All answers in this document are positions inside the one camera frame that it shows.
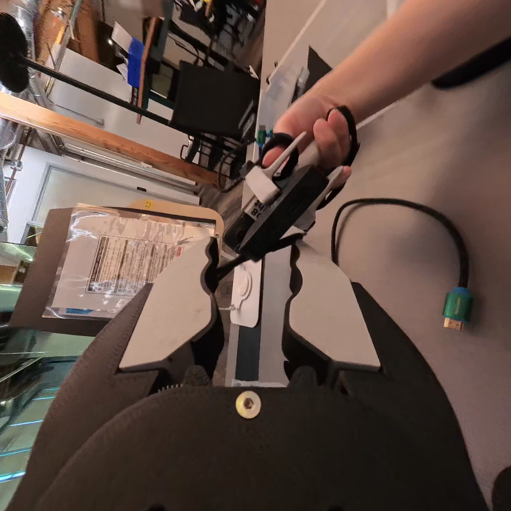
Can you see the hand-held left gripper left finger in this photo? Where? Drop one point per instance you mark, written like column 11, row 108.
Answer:
column 175, row 311

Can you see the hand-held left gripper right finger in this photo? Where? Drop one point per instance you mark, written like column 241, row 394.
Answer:
column 327, row 315

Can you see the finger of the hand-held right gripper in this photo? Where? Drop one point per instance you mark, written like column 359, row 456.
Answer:
column 306, row 223
column 331, row 187

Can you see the person's right forearm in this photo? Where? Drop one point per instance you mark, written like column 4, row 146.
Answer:
column 419, row 52

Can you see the person's right hand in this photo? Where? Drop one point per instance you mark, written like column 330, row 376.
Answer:
column 331, row 135

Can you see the black box cart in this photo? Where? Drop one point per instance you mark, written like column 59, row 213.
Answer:
column 211, row 99

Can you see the wood edged display stand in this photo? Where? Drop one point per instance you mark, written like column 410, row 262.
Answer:
column 36, row 259

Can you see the wooden beam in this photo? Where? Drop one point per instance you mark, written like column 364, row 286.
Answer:
column 99, row 131

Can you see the black disc on pole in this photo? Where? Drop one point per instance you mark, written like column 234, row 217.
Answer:
column 12, row 52

